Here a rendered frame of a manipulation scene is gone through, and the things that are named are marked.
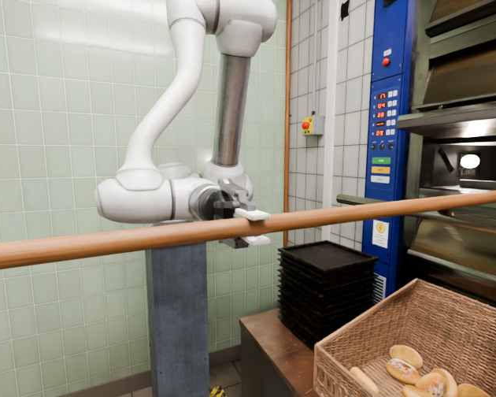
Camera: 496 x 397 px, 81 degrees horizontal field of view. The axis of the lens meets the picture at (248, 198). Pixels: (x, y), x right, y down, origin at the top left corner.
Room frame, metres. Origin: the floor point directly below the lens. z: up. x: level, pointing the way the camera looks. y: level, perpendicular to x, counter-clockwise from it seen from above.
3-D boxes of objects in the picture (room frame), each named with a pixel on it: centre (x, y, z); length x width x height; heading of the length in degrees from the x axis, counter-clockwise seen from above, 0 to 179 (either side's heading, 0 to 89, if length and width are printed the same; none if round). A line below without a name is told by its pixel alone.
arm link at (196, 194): (0.66, 0.09, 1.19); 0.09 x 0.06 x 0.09; 114
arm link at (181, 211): (0.76, 0.14, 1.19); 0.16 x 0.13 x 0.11; 24
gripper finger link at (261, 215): (0.45, -0.01, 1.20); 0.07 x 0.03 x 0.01; 24
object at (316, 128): (1.61, -0.35, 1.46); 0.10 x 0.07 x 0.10; 25
